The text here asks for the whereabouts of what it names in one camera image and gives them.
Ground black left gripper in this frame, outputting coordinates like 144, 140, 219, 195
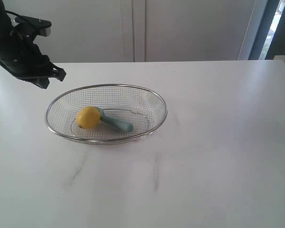
0, 26, 67, 89

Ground yellow lemon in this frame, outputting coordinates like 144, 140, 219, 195
76, 106, 101, 129

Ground teal handled peeler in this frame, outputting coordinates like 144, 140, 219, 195
97, 107, 133, 133

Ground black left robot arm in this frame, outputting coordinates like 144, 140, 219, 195
0, 0, 66, 89

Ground white cabinet doors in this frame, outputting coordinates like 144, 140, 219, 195
4, 0, 266, 63

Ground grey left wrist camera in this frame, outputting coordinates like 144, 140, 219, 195
14, 15, 52, 37

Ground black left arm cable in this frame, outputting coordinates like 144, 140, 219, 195
4, 9, 24, 19

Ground metal wire mesh basket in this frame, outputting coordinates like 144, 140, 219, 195
45, 84, 168, 145

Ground dark window frame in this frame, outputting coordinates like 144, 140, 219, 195
248, 0, 285, 60

